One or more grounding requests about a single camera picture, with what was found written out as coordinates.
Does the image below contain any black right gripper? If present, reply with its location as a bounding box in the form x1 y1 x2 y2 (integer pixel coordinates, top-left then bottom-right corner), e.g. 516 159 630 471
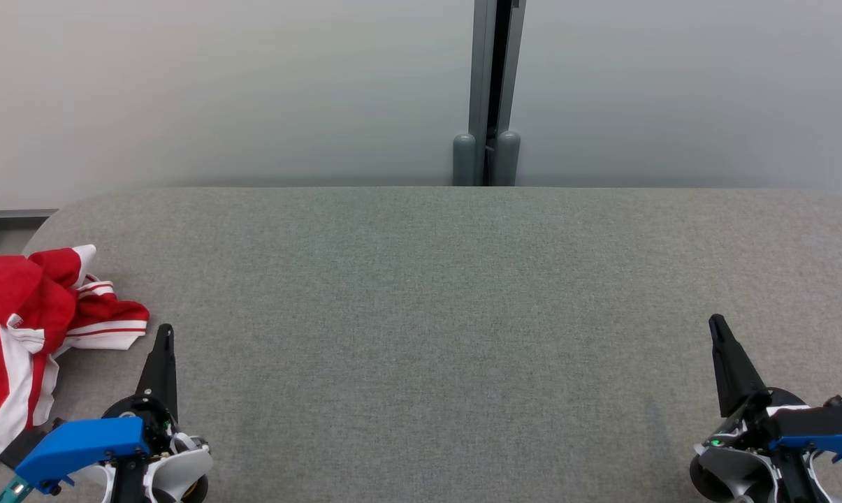
704 314 809 451

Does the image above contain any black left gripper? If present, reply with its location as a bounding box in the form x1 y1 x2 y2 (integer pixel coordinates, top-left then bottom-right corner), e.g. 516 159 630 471
103 323 180 458

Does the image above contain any red Bulls 23 jersey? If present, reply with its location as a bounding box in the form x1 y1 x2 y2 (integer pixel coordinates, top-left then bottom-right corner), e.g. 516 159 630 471
0 244 151 352

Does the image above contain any grey baseboard strip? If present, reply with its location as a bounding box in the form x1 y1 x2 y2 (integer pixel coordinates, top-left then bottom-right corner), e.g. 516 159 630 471
0 203 59 245

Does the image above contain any teal cable connector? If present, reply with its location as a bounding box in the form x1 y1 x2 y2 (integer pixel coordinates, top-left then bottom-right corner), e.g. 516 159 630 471
0 475 34 503

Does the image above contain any grey cylindrical post cap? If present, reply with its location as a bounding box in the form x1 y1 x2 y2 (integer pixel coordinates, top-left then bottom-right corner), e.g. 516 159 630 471
495 130 521 187

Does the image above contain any grey partition post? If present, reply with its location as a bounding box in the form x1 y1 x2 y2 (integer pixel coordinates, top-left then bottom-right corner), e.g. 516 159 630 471
453 133 477 187

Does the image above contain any grey metal door frame post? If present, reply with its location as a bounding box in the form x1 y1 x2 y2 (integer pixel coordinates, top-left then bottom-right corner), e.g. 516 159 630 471
468 0 527 187

